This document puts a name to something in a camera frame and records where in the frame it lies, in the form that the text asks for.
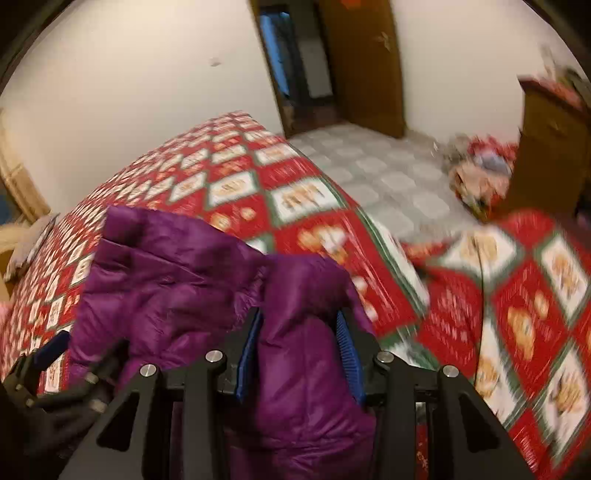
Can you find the brown wooden door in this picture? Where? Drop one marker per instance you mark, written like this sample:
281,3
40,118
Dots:
364,69

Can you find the brown door frame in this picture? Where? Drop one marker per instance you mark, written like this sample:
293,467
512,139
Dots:
272,69

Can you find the red checked bedspread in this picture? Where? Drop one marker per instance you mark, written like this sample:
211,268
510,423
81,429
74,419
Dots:
286,230

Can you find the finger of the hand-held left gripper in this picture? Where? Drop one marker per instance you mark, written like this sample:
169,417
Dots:
48,353
104,364

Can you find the grey pillow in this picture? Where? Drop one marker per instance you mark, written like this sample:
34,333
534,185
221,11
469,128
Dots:
32,244

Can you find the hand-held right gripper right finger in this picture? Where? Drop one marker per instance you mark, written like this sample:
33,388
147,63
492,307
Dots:
347,360

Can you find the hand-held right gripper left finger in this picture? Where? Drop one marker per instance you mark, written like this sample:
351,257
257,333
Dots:
247,355

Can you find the pile of red clutter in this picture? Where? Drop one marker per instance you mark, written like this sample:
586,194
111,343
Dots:
485,175

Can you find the purple puffer jacket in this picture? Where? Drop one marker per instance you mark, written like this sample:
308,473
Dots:
184,286

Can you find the brown wooden cabinet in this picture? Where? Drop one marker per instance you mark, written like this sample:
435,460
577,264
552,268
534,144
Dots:
554,147

